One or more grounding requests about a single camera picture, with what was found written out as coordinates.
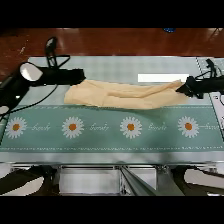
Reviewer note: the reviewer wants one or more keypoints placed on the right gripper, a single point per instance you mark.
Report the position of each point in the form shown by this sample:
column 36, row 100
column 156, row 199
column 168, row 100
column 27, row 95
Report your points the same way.
column 195, row 86

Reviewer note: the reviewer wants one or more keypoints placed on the cream T-shirt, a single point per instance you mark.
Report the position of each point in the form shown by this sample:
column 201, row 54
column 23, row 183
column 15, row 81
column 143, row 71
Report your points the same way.
column 126, row 96

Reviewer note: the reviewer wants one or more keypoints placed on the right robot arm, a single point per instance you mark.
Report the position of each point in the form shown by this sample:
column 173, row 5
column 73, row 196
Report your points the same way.
column 213, row 83

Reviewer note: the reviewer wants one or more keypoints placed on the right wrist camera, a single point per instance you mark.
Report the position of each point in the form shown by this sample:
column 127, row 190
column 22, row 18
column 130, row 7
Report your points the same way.
column 210, row 64

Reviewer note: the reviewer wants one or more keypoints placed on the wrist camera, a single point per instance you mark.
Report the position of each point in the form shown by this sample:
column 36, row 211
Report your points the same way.
column 210, row 64
column 50, row 45

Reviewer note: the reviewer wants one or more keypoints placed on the silver frame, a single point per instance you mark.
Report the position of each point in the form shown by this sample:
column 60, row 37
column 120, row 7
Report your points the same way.
column 140, row 186

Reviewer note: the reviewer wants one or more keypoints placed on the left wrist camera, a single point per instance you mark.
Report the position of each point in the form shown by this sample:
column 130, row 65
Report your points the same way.
column 50, row 45

